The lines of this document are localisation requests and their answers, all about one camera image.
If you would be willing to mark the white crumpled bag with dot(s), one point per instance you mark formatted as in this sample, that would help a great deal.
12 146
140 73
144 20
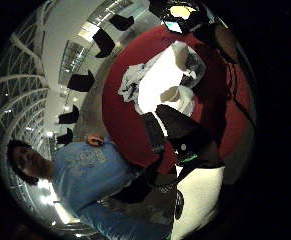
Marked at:
181 96

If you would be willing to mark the white printed plastic bag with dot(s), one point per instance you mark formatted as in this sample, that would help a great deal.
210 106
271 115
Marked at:
131 83

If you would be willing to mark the clear plastic bag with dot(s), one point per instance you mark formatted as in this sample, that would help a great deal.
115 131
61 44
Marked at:
191 63

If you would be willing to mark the the person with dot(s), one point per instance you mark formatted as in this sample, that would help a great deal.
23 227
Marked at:
85 170

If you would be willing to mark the black chair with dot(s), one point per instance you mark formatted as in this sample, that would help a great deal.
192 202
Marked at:
103 43
65 137
81 82
69 117
121 22

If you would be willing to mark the black device with bright screen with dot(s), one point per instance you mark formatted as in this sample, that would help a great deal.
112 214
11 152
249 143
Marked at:
185 15

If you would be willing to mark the white lattice window frame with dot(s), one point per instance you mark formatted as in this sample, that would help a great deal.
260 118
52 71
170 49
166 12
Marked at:
15 86

